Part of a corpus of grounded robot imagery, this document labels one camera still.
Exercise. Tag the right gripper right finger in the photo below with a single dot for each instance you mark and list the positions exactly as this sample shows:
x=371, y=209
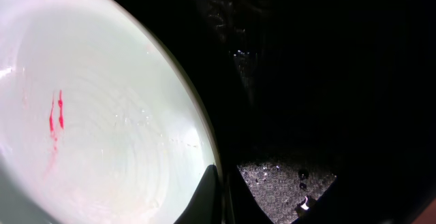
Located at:
x=373, y=200

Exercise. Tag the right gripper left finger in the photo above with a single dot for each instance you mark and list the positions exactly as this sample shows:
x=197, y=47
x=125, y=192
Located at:
x=205, y=206

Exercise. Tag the light green plate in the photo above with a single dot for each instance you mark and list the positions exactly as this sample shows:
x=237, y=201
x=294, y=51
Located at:
x=99, y=123

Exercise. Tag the round black tray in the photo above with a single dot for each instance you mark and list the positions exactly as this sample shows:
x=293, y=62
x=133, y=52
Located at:
x=302, y=92

